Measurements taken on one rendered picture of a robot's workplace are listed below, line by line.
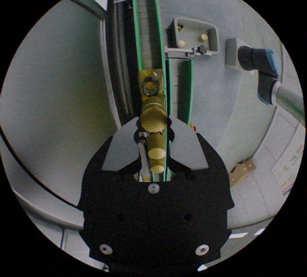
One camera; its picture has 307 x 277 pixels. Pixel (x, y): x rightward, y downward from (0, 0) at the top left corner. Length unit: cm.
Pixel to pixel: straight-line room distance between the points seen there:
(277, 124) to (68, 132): 393
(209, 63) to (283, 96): 43
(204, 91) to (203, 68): 14
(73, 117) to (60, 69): 8
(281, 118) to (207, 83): 336
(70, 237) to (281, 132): 391
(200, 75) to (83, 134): 58
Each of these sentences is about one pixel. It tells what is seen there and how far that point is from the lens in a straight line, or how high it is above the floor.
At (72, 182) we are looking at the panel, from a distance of 18.
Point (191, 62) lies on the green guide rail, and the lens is 35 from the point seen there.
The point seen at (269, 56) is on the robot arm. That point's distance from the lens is 54.
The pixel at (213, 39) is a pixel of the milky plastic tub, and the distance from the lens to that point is 60.
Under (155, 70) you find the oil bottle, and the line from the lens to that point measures 20.
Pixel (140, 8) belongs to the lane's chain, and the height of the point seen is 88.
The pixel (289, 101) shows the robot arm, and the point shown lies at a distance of 49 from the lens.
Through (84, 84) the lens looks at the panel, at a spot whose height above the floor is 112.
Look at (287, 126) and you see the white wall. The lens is 373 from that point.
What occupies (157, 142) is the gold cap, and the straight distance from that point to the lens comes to 19.
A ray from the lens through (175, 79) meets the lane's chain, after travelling 42.
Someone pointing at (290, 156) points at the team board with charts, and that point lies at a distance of 381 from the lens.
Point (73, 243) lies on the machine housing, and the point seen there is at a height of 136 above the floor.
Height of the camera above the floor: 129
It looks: 58 degrees down
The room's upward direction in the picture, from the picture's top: 179 degrees counter-clockwise
